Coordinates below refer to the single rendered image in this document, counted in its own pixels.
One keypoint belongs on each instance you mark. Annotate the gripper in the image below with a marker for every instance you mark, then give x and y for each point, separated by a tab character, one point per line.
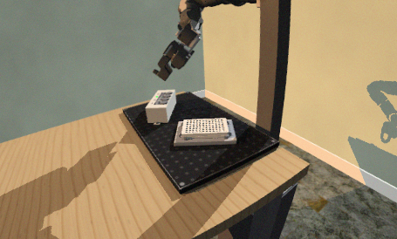
179	57

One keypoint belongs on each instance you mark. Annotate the cream push-button panel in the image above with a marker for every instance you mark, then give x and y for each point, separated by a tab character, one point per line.
161	106

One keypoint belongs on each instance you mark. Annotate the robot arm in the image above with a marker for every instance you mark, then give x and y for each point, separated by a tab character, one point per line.
190	14

